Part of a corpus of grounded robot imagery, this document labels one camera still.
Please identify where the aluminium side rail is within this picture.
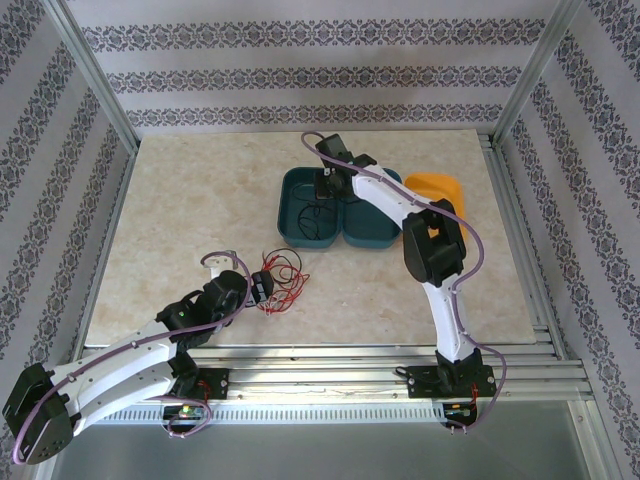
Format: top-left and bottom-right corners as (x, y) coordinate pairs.
(478, 132), (569, 361)
(73, 144), (137, 351)

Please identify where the teal plastic bin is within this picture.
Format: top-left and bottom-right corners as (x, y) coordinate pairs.
(340, 166), (405, 250)
(277, 167), (344, 250)

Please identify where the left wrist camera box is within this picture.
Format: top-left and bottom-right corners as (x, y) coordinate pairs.
(206, 248), (242, 281)

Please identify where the grey metal panel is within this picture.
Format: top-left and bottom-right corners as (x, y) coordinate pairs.
(47, 424), (596, 480)

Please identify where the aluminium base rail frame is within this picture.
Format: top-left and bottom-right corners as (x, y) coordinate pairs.
(47, 344), (594, 404)

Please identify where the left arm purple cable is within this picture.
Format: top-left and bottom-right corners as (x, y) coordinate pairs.
(10, 251), (253, 464)

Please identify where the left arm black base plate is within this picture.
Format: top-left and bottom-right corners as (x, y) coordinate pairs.
(141, 367), (231, 400)

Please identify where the thin white cable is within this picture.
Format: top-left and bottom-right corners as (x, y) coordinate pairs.
(263, 288), (297, 315)

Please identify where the small circuit board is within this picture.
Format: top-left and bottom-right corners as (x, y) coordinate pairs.
(443, 402), (479, 426)
(162, 404), (206, 426)

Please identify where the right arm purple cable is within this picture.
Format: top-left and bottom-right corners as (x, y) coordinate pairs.
(301, 130), (509, 435)

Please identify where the slotted grey cable duct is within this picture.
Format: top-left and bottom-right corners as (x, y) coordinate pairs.
(89, 403), (446, 426)

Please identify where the yellow plastic bin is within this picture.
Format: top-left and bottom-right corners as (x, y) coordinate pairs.
(403, 172), (470, 241)

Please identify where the aluminium corner post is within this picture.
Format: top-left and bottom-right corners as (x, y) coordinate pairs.
(42, 0), (141, 154)
(491, 0), (589, 149)

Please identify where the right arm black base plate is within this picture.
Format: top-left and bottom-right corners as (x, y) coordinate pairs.
(407, 364), (499, 400)

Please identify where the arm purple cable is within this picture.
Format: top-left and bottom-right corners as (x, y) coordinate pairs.
(301, 130), (509, 435)
(10, 251), (253, 464)

